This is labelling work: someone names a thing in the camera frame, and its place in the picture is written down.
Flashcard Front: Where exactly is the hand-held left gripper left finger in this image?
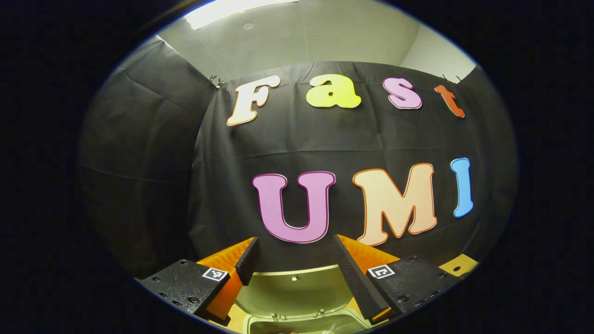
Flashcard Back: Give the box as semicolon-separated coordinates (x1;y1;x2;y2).
138;237;260;327

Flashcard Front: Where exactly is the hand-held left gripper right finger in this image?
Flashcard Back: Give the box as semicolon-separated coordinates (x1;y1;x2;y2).
332;234;460;324

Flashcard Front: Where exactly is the green desktop garbage bin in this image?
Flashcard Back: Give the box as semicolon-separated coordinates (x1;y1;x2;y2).
234;263;374;334

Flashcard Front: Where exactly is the black backdrop cloth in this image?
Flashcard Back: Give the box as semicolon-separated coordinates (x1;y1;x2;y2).
78;36;518;279

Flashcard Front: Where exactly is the ceiling light panel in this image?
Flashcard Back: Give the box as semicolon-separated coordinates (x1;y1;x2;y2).
185;0;298;31

